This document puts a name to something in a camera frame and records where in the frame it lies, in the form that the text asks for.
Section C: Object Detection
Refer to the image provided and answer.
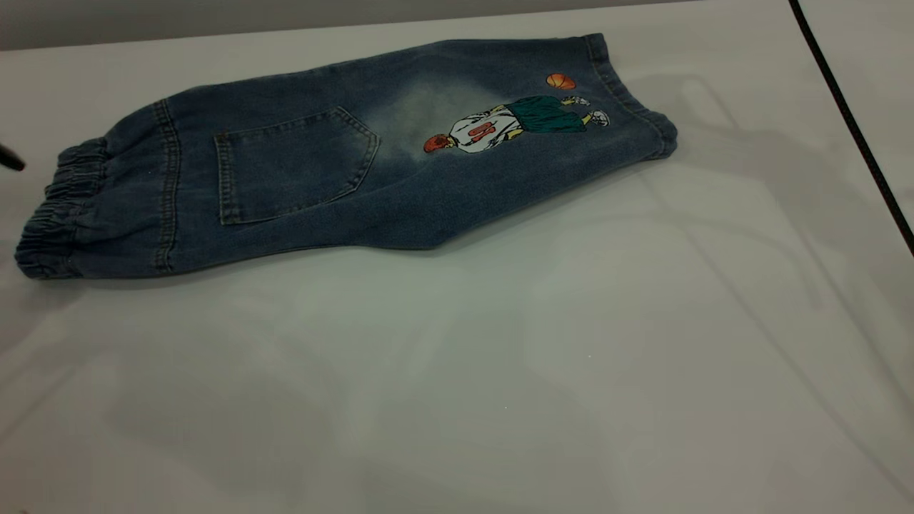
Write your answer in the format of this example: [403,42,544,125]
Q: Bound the blue denim children's pants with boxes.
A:
[14,32,678,281]

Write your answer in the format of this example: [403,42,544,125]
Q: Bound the long black braided cable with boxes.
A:
[788,0,914,256]

